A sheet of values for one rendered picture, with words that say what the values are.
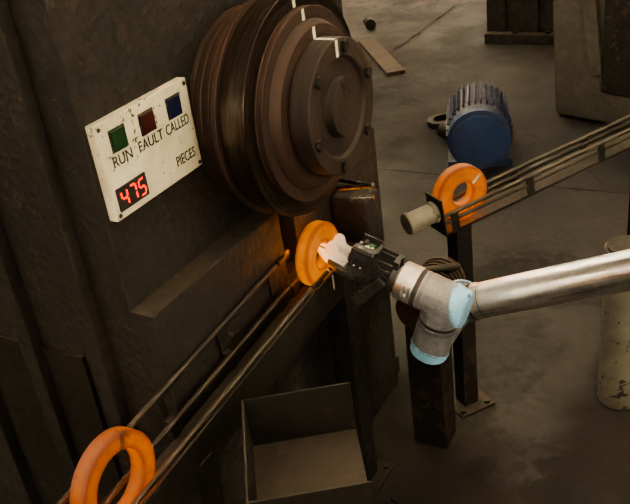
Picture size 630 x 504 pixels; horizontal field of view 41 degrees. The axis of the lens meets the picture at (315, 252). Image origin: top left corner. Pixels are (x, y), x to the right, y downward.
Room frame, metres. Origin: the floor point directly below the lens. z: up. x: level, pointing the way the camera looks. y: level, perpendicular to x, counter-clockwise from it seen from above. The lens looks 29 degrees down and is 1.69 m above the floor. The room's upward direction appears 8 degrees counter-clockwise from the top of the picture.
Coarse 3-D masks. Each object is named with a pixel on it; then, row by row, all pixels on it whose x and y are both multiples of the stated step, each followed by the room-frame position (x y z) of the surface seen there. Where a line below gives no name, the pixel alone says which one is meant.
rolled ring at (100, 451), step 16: (112, 432) 1.12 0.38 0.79; (128, 432) 1.13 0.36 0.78; (96, 448) 1.09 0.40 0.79; (112, 448) 1.10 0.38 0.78; (128, 448) 1.15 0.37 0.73; (144, 448) 1.15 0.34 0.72; (80, 464) 1.07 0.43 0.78; (96, 464) 1.06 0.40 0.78; (144, 464) 1.15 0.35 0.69; (80, 480) 1.04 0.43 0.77; (96, 480) 1.05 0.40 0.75; (144, 480) 1.14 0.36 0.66; (80, 496) 1.03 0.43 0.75; (96, 496) 1.04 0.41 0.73; (128, 496) 1.12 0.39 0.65
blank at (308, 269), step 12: (312, 228) 1.72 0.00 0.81; (324, 228) 1.74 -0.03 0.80; (300, 240) 1.70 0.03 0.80; (312, 240) 1.69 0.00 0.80; (324, 240) 1.73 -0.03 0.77; (300, 252) 1.68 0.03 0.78; (312, 252) 1.68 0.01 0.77; (300, 264) 1.67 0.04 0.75; (312, 264) 1.68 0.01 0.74; (324, 264) 1.73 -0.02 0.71; (300, 276) 1.67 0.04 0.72; (312, 276) 1.67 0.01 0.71
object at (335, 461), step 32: (256, 416) 1.25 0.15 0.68; (288, 416) 1.25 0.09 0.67; (320, 416) 1.25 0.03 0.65; (352, 416) 1.25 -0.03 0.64; (256, 448) 1.24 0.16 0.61; (288, 448) 1.23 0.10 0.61; (320, 448) 1.22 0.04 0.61; (352, 448) 1.21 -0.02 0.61; (256, 480) 1.16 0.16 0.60; (288, 480) 1.15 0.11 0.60; (320, 480) 1.14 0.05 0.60; (352, 480) 1.13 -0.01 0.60
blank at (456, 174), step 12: (456, 168) 2.00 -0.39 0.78; (468, 168) 2.00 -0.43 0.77; (444, 180) 1.98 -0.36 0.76; (456, 180) 1.99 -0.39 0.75; (468, 180) 2.00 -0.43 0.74; (480, 180) 2.02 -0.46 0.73; (444, 192) 1.98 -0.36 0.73; (468, 192) 2.03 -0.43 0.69; (480, 192) 2.02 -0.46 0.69; (444, 204) 1.98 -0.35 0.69; (456, 204) 1.99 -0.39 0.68; (468, 216) 2.00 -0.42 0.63
